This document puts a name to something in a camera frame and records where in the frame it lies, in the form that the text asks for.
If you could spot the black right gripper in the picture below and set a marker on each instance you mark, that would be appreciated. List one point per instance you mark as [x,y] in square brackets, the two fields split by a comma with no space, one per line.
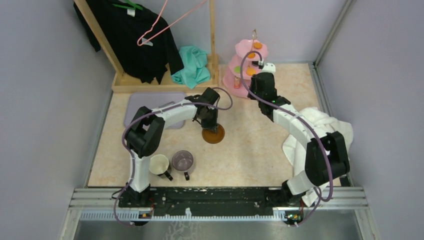
[253,83]

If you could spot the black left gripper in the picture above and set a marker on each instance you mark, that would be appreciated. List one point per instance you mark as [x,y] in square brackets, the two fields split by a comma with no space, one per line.
[212,125]

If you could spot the orange waffle round cookie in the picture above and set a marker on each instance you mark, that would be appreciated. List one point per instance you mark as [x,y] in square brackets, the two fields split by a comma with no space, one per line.
[251,71]

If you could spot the brown saucer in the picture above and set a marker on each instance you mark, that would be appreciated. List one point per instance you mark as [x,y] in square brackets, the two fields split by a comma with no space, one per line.
[214,136]

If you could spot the red striped cake piece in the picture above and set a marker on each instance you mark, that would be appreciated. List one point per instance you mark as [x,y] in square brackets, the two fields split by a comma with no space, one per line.
[237,82]

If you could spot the green round cookie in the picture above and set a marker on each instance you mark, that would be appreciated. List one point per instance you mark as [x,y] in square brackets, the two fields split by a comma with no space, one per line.
[237,69]

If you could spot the small orange round cookie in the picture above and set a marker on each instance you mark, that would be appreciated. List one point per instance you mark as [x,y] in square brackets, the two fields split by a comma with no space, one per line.
[252,55]

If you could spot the orange swirl cookie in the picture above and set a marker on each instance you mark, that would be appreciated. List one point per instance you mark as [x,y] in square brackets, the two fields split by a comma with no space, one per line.
[257,45]

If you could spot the purple mug black handle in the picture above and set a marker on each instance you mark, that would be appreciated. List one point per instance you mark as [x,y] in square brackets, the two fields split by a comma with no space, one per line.
[184,162]

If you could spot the cream mug black handle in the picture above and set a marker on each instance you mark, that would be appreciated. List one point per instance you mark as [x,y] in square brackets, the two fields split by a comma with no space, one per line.
[160,166]

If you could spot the lavender serving tray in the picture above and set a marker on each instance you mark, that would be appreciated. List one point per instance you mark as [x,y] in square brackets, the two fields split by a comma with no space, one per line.
[151,100]

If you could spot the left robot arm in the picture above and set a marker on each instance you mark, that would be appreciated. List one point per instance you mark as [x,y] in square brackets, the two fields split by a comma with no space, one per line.
[143,135]

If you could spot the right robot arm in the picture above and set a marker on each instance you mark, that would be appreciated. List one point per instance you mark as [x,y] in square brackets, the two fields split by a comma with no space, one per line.
[317,145]

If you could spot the pink three-tier cake stand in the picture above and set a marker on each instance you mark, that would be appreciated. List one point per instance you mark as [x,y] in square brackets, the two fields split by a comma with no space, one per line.
[241,49]

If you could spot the teal cloth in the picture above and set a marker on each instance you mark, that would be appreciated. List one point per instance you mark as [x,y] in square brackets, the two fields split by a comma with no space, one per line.
[194,70]

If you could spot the white towel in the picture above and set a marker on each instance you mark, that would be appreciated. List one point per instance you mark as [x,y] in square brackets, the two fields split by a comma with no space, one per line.
[317,152]

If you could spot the black t-shirt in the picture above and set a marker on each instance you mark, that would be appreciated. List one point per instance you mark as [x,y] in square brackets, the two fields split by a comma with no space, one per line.
[140,39]

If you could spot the green clothes hanger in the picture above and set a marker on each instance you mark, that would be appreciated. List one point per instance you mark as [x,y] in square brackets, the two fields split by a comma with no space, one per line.
[128,5]

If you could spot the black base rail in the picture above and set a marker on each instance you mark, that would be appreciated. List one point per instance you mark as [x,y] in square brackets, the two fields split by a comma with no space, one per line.
[208,201]

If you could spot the wooden clothes rack frame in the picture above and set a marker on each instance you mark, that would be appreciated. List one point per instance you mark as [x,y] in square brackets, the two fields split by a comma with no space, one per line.
[124,83]

